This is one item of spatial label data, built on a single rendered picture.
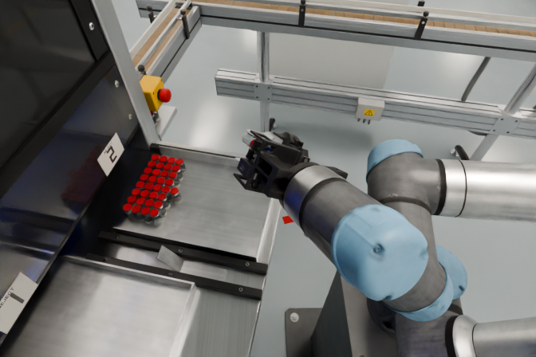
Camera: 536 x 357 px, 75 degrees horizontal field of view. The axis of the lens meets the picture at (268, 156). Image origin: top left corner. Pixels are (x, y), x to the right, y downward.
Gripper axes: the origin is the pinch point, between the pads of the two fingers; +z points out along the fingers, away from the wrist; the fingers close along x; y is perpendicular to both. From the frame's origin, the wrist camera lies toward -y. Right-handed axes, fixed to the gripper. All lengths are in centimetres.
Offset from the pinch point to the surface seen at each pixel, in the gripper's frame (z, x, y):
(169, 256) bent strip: 13.4, 31.4, 4.1
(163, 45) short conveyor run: 83, -10, 9
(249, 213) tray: 18.7, 20.3, -13.4
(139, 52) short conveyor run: 83, -5, 16
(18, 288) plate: 7.9, 37.3, 29.5
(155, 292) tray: 10.7, 38.6, 5.3
